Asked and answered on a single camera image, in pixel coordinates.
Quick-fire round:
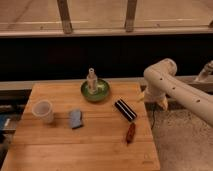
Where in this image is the clear glass bottle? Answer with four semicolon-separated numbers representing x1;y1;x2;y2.
87;68;97;94

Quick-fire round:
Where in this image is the red brown toy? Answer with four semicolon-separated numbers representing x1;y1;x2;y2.
126;123;136;144

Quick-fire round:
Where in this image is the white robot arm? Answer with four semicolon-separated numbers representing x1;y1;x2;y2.
143;58;213;127

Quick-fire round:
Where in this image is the blue grey cloth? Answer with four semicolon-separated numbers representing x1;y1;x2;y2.
69;109;83;129

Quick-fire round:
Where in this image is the white plastic cup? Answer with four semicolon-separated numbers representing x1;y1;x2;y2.
32;100;54;124

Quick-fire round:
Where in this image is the green bowl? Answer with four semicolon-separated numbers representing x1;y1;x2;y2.
81;79;110;102

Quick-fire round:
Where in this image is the black striped eraser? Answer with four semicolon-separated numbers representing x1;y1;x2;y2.
114;99;137;122

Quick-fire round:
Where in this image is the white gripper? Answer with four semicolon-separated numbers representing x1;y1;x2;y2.
144;85;168;110

